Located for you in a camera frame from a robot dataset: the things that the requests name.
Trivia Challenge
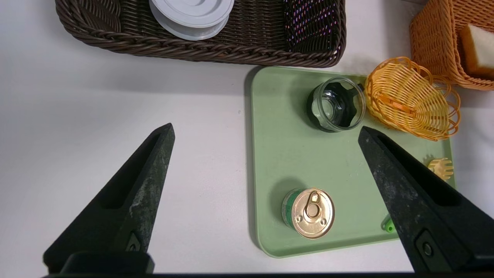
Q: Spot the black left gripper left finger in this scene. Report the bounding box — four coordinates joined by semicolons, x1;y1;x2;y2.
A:
42;123;176;273

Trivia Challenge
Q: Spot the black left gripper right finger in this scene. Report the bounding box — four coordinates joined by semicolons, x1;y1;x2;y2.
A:
357;126;494;273

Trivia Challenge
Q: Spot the slice of white bread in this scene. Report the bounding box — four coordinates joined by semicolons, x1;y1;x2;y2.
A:
459;24;494;78

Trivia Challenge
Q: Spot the white plastic spool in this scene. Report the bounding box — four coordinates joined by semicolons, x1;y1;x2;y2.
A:
149;0;235;41

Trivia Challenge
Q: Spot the small yellow wicker basket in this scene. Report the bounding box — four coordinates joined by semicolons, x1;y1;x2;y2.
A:
364;57;461;141

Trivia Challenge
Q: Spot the orange wicker basket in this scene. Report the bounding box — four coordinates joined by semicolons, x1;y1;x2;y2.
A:
409;0;494;91

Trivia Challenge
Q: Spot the dark brown wicker basket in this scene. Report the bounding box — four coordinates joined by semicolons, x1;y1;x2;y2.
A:
55;0;347;68

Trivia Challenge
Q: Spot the tin can with gold lid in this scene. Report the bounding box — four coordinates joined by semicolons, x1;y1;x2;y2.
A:
282;188;335;239

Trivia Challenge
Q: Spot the light green plastic tray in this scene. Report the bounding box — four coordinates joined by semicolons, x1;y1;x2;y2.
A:
244;66;456;258

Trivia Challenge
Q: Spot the glass cup with black handle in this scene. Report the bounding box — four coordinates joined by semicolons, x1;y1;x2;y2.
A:
307;76;366;133

